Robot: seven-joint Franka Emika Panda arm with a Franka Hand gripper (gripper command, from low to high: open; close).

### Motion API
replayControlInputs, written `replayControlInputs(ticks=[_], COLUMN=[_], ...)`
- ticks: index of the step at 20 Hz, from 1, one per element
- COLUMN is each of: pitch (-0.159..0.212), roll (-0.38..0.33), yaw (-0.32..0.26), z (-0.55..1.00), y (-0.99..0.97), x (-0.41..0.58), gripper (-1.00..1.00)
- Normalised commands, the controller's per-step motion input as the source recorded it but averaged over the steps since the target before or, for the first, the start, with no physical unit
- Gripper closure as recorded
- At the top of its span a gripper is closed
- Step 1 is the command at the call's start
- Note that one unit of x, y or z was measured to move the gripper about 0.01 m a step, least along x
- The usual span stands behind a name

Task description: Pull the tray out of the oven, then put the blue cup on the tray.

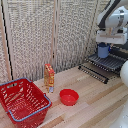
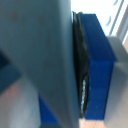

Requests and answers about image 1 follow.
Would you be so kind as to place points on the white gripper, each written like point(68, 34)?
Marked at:
point(111, 37)

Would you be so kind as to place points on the blue plastic cup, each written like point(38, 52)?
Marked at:
point(103, 51)

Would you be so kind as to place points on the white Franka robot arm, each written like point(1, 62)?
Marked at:
point(115, 16)

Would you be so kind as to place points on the black oven door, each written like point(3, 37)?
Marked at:
point(94, 73)

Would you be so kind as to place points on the wide woven screen panel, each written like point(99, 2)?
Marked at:
point(75, 33)
point(31, 36)

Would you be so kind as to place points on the black dish rack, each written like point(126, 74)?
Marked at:
point(120, 51)

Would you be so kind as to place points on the red plastic bowl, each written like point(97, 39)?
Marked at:
point(69, 97)

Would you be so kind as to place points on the orange food box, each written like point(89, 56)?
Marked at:
point(49, 76)

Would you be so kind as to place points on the small grey bottle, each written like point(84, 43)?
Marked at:
point(51, 89)

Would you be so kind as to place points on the narrow woven screen panel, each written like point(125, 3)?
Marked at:
point(2, 56)

